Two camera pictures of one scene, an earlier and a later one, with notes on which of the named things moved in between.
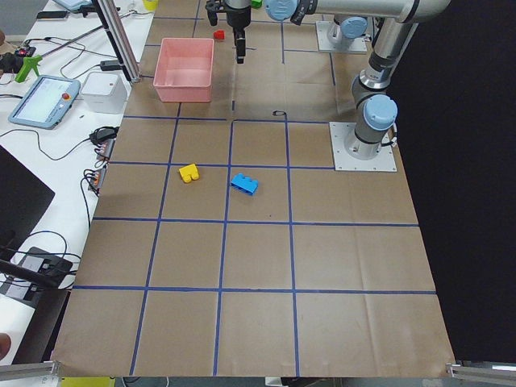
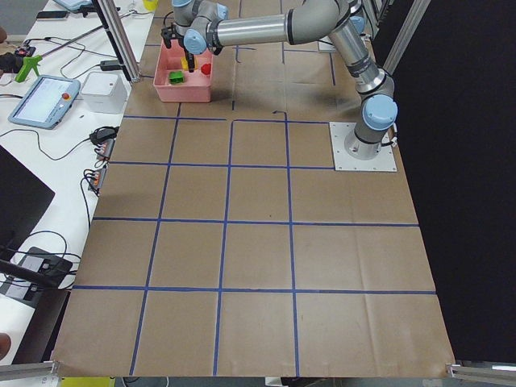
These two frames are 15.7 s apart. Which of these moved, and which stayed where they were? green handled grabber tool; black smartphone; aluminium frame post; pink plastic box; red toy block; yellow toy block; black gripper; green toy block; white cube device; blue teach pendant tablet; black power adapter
Moved: red toy block; black gripper; yellow toy block; green toy block
Stayed: black power adapter; green handled grabber tool; black smartphone; pink plastic box; blue teach pendant tablet; white cube device; aluminium frame post
